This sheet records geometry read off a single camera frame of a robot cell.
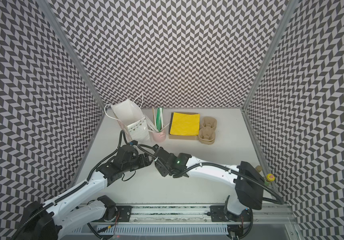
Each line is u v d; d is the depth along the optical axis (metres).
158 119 0.94
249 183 0.41
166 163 0.57
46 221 0.39
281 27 0.73
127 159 0.63
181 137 1.02
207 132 0.97
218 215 0.74
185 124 1.04
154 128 0.96
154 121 0.95
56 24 0.76
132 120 1.03
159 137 0.99
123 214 0.72
